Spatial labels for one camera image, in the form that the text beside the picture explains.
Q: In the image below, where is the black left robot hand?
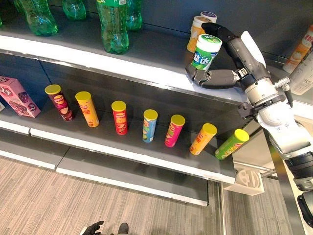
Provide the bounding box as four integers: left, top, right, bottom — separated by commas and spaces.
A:
81, 220, 105, 235

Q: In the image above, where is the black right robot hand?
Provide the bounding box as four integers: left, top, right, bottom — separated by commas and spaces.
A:
185, 23, 270, 90

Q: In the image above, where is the green white gum jar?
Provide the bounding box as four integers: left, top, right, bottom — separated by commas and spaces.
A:
191, 34, 223, 71

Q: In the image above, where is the orange white milk tea cup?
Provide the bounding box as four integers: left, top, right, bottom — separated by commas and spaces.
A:
282, 24, 313, 74

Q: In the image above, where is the purple lid milk tea cup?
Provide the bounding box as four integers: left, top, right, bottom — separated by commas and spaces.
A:
200, 11, 218, 24

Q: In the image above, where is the green chip can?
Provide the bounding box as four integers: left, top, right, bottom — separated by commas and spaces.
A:
214, 129, 250, 161

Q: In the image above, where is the grey metal shelf unit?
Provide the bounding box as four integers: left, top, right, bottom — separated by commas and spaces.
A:
0, 0, 313, 208

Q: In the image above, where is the pink chip can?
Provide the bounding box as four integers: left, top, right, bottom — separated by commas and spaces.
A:
164, 114, 186, 148

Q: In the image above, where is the red chip can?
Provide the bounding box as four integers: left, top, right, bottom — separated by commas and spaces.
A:
111, 100, 129, 136

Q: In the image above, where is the blue chip can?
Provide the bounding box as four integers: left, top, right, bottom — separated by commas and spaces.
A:
142, 109, 158, 143

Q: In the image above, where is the green plastic soda bottle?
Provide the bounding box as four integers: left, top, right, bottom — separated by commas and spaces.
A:
126, 0, 143, 31
96, 0, 130, 55
15, 0, 59, 37
62, 0, 87, 21

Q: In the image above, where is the yellow orange chip can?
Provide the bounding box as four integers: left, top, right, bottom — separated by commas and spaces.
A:
75, 91, 100, 128

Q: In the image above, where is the white box with logo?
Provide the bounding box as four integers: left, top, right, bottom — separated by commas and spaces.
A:
223, 165, 265, 196

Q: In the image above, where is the maroon chip can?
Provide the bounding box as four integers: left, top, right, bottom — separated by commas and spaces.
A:
44, 84, 75, 122

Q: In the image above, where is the pink snack box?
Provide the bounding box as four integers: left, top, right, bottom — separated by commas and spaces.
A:
0, 75, 42, 119

